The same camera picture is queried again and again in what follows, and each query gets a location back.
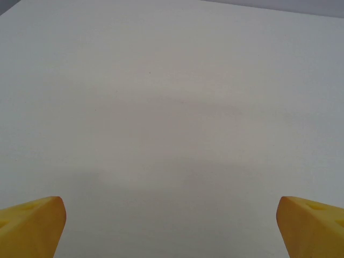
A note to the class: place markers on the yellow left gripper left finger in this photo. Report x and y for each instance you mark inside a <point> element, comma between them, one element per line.
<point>29,228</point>

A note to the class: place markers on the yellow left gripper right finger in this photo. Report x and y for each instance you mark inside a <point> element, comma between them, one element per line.
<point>314,231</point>

